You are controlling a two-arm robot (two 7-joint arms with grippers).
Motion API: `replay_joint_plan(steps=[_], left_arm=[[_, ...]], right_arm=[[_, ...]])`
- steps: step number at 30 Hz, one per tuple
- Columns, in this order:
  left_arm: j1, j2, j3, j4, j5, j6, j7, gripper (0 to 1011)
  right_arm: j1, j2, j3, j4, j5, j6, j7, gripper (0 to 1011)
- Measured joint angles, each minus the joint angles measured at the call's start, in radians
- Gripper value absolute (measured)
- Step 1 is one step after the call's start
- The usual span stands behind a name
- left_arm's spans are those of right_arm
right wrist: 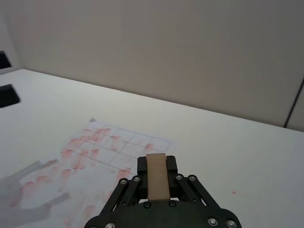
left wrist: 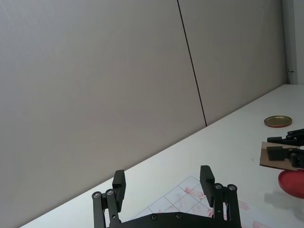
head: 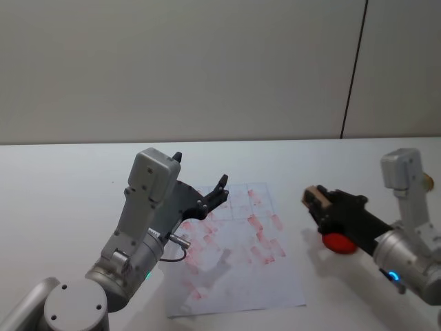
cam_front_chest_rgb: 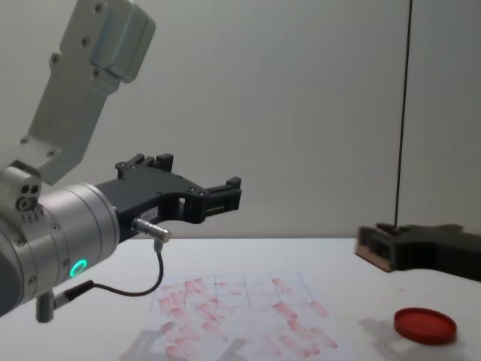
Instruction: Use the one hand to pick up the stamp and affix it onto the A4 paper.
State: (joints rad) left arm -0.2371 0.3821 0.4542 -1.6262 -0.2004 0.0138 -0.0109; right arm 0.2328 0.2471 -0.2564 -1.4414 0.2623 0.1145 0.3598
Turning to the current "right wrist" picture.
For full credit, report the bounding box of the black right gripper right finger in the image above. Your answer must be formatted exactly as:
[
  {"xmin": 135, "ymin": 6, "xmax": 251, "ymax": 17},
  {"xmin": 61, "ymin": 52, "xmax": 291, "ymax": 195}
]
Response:
[{"xmin": 166, "ymin": 155, "xmax": 222, "ymax": 209}]

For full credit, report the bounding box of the black box-shaped object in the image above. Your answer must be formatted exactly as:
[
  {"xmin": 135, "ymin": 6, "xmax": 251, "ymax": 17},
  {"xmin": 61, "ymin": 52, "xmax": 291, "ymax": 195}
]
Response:
[
  {"xmin": 0, "ymin": 50, "xmax": 12, "ymax": 70},
  {"xmin": 0, "ymin": 84, "xmax": 21, "ymax": 109}
]

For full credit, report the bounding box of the tan wooden block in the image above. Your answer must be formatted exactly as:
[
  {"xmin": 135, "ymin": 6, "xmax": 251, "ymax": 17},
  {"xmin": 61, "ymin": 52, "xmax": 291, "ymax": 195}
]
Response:
[{"xmin": 145, "ymin": 153, "xmax": 171, "ymax": 203}]

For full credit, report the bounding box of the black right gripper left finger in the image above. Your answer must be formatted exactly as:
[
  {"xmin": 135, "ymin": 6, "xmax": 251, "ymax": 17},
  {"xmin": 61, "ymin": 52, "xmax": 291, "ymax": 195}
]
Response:
[{"xmin": 101, "ymin": 156, "xmax": 149, "ymax": 214}]

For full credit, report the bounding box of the white sheet with pencil grid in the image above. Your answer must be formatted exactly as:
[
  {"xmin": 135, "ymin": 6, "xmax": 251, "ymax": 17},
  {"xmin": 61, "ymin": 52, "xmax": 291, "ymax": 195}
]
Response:
[{"xmin": 9, "ymin": 118, "xmax": 178, "ymax": 228}]

